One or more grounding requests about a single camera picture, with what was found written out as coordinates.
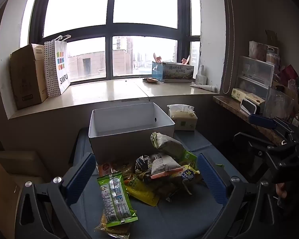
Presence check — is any orange cake packet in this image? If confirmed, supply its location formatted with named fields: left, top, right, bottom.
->
left=95, top=163, right=131, bottom=237

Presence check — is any lime green snack packet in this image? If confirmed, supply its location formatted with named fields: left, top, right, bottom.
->
left=97, top=172, right=138, bottom=227

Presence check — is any yellow white tissue box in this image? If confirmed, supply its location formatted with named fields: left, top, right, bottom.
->
left=231, top=88, right=266, bottom=105

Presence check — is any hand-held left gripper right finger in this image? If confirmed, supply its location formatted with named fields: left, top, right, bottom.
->
left=197, top=153, right=277, bottom=239

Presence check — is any clear plastic drawer organizer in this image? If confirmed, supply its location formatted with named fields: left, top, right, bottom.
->
left=235, top=55, right=275, bottom=97

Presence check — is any yellow snack packet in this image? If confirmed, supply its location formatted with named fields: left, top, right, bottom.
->
left=125, top=177, right=160, bottom=207

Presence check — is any dotted white shopping bag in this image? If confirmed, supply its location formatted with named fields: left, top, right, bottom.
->
left=44, top=34, right=72, bottom=97

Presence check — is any brown stone shelf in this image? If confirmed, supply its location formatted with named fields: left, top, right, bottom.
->
left=212, top=95, right=289, bottom=146

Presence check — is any red gift bag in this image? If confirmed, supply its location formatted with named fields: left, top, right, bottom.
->
left=279, top=65, right=299, bottom=86

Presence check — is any white tube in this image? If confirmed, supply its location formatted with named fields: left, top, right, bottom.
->
left=190, top=83, right=217, bottom=92

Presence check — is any black window frame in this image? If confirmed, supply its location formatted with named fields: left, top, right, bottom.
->
left=29, top=0, right=201, bottom=81

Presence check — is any white cardboard box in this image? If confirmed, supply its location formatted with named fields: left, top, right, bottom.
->
left=88, top=102, right=175, bottom=163

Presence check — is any clear plastic container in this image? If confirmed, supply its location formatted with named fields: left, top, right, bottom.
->
left=263, top=87, right=296, bottom=120

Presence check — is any yellow packet blue label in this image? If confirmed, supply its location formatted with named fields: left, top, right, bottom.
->
left=169, top=164, right=202, bottom=195

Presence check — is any dark snack packet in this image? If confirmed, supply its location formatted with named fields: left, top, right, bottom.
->
left=135, top=155, right=153, bottom=182

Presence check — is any white snack packet pink edge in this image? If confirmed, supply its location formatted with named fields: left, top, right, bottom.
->
left=149, top=153, right=184, bottom=180

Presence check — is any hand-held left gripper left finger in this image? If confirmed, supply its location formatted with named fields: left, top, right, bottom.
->
left=15, top=153, right=97, bottom=239

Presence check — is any soft tissue pack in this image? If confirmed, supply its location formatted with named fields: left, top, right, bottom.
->
left=167, top=104, right=198, bottom=131

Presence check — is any blue printed tissue box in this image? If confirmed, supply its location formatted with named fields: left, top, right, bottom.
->
left=151, top=61, right=195, bottom=83

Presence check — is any person's right hand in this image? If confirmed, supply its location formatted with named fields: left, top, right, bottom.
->
left=276, top=183, right=288, bottom=200

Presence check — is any beige sofa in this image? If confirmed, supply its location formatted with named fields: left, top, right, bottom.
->
left=0, top=139, right=55, bottom=239

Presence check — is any white black-framed device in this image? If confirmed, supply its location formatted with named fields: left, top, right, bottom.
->
left=240, top=98, right=261, bottom=115

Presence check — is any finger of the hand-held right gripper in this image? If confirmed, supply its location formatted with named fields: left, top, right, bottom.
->
left=233, top=131, right=287, bottom=166
left=248, top=114, right=299, bottom=145

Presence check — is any bright green snack packet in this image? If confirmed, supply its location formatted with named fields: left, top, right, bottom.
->
left=182, top=151, right=198, bottom=170

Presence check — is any brown cardboard carton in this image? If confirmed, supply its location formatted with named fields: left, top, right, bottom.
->
left=10, top=43, right=49, bottom=110

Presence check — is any dark curtain white stitching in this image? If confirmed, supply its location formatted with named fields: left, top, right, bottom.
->
left=220, top=0, right=237, bottom=96

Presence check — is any blue-grey tablecloth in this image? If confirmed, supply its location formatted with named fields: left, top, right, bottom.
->
left=70, top=127, right=250, bottom=239

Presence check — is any brown paper package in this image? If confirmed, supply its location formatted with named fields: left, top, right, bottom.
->
left=249, top=40, right=268, bottom=61

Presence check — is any white plastic bottle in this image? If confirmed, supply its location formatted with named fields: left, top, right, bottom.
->
left=195, top=65, right=207, bottom=85

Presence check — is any grey-green snack packet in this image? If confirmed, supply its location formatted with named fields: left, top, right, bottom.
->
left=150, top=132, right=187, bottom=161

